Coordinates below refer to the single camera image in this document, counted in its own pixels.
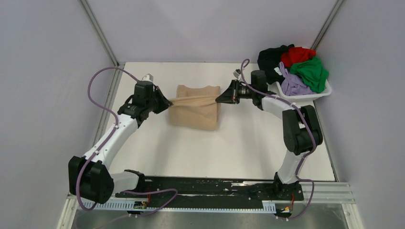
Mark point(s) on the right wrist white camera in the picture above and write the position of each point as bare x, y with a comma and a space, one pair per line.
237, 74

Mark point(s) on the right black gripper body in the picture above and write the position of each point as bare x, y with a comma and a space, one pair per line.
246, 92

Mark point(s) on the lilac t-shirt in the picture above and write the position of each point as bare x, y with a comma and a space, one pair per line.
292, 85

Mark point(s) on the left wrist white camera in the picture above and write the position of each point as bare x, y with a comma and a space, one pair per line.
148, 77

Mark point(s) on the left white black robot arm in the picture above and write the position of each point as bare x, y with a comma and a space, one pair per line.
89, 175

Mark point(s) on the aluminium frame rail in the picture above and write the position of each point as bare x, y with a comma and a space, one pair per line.
326, 205

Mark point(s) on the beige t-shirt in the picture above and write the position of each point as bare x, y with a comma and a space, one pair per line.
195, 107

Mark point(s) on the white plastic basket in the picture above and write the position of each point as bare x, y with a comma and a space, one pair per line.
304, 98

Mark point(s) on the red t-shirt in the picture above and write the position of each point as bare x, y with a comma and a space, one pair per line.
296, 55

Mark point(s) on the white slotted cable duct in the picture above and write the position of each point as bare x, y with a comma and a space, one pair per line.
131, 205

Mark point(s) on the black t-shirt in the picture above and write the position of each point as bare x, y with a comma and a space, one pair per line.
269, 59

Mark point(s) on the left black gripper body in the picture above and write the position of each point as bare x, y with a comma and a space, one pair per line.
149, 103

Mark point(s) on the green t-shirt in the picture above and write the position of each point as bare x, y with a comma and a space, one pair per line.
312, 73

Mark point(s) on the wrist white camera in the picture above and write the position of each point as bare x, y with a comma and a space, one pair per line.
237, 74
148, 77

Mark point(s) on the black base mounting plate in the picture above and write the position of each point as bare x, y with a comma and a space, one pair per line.
216, 192

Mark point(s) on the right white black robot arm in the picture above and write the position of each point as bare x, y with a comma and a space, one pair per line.
301, 131

